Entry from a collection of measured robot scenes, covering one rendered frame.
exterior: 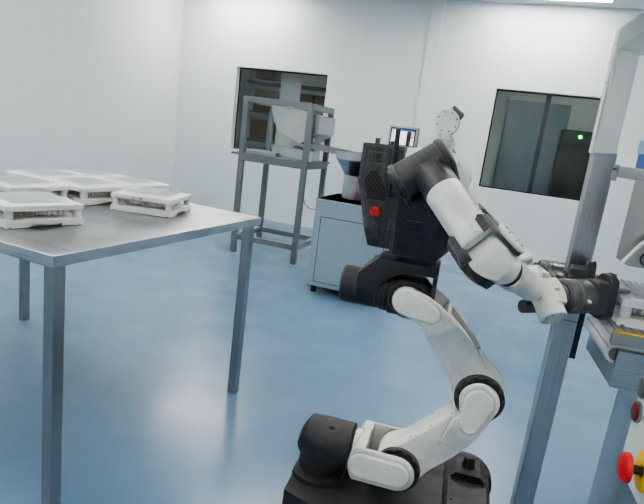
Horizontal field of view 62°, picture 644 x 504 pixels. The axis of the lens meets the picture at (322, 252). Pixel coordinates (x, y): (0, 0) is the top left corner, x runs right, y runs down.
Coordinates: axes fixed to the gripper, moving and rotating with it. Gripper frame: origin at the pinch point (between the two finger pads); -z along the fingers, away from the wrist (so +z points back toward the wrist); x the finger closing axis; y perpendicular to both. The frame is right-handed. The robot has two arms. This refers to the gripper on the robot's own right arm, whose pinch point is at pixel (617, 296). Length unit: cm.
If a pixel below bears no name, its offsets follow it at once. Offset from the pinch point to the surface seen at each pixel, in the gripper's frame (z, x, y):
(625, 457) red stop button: 57, 3, 58
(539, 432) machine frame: -4, 53, -22
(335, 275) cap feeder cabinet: -23, 72, -279
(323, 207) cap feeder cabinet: -10, 20, -289
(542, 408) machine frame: -4.0, 44.2, -21.9
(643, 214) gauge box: 7.3, -22.7, 8.7
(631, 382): -0.1, 19.6, 9.5
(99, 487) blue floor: 130, 90, -67
